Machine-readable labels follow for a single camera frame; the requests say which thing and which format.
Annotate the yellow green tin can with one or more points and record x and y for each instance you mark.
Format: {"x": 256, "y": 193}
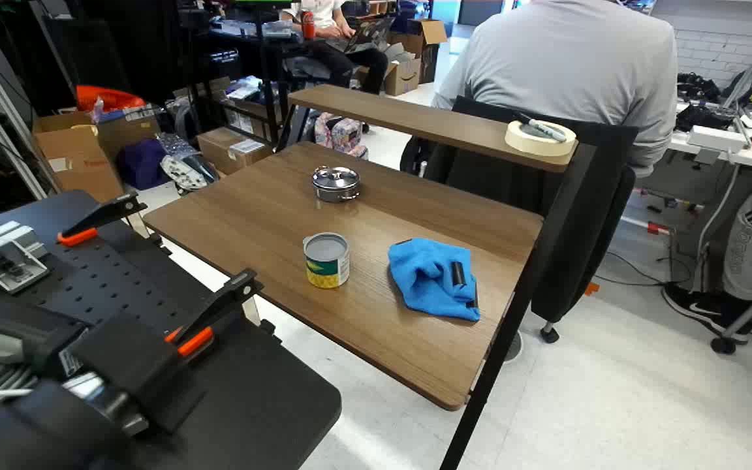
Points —
{"x": 326, "y": 259}

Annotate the small steel pot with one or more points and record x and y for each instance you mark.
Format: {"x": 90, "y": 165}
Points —
{"x": 335, "y": 183}

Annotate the wooden table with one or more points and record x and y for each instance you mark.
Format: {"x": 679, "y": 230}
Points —
{"x": 316, "y": 229}

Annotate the blue cloth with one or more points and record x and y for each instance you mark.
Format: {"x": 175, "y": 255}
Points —
{"x": 435, "y": 278}

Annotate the wooden raised shelf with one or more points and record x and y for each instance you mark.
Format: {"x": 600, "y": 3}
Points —
{"x": 428, "y": 123}

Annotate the roll of masking tape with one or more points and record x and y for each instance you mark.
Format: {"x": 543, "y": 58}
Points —
{"x": 542, "y": 140}

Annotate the black office chair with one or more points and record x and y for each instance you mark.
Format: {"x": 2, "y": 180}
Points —
{"x": 581, "y": 207}

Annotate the orange black clamp front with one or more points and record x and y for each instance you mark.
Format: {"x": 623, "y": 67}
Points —
{"x": 193, "y": 337}

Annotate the orange black clamp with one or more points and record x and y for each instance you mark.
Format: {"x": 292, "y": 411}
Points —
{"x": 86, "y": 229}
{"x": 193, "y": 337}

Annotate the person in grey shirt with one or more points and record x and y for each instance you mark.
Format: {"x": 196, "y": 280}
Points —
{"x": 591, "y": 62}

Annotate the orange black clamp rear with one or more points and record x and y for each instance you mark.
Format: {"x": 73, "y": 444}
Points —
{"x": 86, "y": 229}

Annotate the cardboard box left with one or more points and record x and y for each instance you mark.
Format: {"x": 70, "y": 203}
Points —
{"x": 81, "y": 152}

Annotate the white desk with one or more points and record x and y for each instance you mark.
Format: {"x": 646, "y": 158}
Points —
{"x": 714, "y": 135}

